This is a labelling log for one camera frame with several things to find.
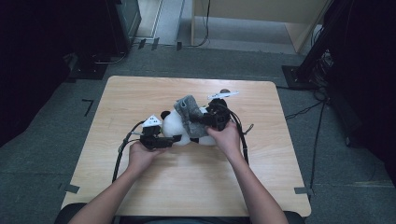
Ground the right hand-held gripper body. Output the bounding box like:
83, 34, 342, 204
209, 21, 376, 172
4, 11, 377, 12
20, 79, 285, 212
204, 90, 240, 132

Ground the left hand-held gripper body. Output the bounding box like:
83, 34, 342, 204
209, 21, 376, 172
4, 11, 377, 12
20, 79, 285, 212
139, 114, 174, 151

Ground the grey knitted sock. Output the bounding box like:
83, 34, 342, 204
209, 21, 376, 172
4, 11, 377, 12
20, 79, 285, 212
173, 94, 209, 139

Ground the panda plush toy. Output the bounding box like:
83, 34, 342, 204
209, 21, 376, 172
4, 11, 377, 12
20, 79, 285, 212
160, 106, 218, 147

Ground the person's left hand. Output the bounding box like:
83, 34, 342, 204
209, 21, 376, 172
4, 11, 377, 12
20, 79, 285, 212
128, 142, 166, 177

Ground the person's right hand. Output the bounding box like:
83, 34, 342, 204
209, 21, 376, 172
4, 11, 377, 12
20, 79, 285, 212
205, 120, 243, 161

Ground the black metal stand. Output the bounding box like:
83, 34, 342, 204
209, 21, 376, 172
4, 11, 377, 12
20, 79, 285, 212
281, 0, 354, 91

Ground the black cabinet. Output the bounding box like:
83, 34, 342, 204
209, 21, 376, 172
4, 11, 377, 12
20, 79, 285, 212
104, 0, 143, 56

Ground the light wooden desk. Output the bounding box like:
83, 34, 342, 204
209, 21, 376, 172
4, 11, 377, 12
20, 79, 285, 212
191, 0, 332, 54

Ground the right hand-held gripper cable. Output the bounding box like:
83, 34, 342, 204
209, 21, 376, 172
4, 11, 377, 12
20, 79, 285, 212
228, 106, 255, 166

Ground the hand-held gripper cable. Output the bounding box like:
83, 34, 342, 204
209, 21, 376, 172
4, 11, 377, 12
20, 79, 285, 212
111, 120, 146, 185
228, 106, 255, 166

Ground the left hand-held gripper cable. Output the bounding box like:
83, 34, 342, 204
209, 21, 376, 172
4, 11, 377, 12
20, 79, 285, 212
111, 120, 146, 185

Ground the hanging black cable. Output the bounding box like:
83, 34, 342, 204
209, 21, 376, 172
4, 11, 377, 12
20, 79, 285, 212
186, 0, 212, 49

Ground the black floor base plate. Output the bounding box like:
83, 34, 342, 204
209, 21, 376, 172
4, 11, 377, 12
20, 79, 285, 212
67, 52, 109, 82

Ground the long black floor cable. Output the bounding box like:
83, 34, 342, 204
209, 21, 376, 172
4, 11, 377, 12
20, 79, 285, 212
308, 101, 327, 195

